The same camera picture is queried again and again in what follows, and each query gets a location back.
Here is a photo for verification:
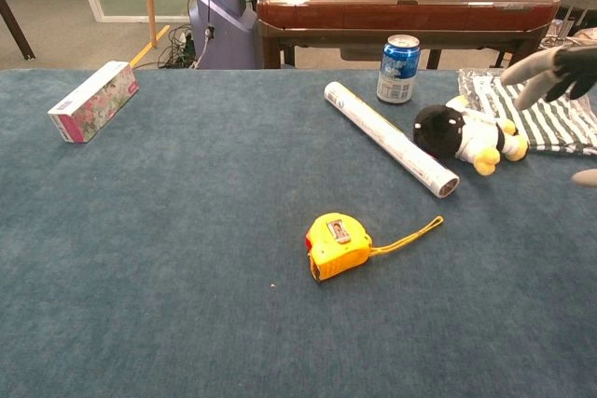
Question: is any dark table leg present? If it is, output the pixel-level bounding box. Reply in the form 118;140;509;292
0;0;36;62

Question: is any striped cloth in plastic bag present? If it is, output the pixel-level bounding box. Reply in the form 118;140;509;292
456;66;597;157

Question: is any brown mahjong table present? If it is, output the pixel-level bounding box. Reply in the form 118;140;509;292
255;0;561;70

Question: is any floral tissue box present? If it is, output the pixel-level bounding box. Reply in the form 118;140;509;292
47;61;140;144

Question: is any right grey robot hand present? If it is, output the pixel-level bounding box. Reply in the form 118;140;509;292
501;43;597;189

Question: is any black white plush toy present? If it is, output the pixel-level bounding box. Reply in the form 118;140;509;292
412;94;531;177

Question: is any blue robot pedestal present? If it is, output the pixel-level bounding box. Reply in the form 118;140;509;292
187;0;259;70

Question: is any yellow tape measure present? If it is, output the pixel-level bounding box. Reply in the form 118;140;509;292
305;212;445;283

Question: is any blue soda can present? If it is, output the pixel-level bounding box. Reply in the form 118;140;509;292
376;34;422;104

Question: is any white rolled paper tube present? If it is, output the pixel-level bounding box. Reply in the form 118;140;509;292
324;81;461;199

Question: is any tangle of floor cables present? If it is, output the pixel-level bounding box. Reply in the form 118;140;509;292
157;24;202;69

